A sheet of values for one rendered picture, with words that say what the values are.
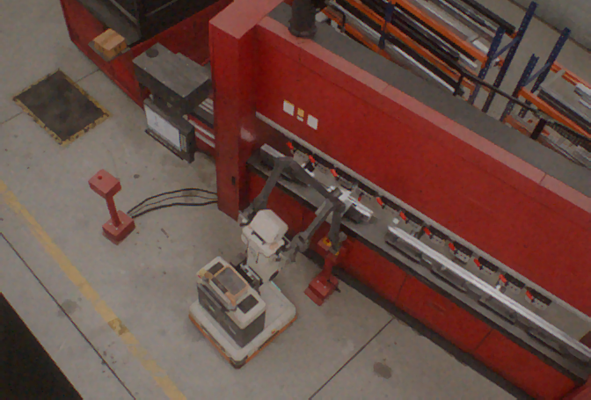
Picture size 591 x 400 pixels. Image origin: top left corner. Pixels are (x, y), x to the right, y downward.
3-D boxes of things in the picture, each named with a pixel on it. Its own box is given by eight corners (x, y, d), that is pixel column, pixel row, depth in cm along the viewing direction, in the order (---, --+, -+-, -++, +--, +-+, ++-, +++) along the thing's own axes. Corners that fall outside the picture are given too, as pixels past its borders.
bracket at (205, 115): (163, 119, 527) (162, 113, 521) (183, 101, 539) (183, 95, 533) (201, 144, 516) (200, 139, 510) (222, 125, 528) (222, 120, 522)
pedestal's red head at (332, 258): (315, 250, 525) (317, 239, 510) (328, 237, 532) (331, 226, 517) (334, 266, 518) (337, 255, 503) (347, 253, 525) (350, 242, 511)
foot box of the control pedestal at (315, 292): (302, 292, 576) (303, 286, 566) (321, 273, 587) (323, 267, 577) (319, 307, 569) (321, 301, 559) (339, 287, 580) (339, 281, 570)
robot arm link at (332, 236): (331, 198, 462) (340, 207, 456) (337, 194, 464) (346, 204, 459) (324, 238, 492) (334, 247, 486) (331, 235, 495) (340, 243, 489)
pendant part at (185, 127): (147, 132, 506) (142, 101, 476) (158, 123, 512) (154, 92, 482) (190, 164, 492) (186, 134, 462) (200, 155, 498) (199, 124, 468)
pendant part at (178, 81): (144, 136, 521) (130, 60, 451) (167, 119, 533) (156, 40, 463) (191, 171, 505) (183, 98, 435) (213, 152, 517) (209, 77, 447)
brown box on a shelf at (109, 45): (87, 44, 589) (84, 33, 579) (112, 31, 600) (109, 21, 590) (106, 62, 578) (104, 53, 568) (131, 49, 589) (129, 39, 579)
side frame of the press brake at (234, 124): (217, 209, 617) (207, 21, 427) (273, 152, 659) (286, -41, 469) (238, 223, 610) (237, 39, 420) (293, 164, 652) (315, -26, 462)
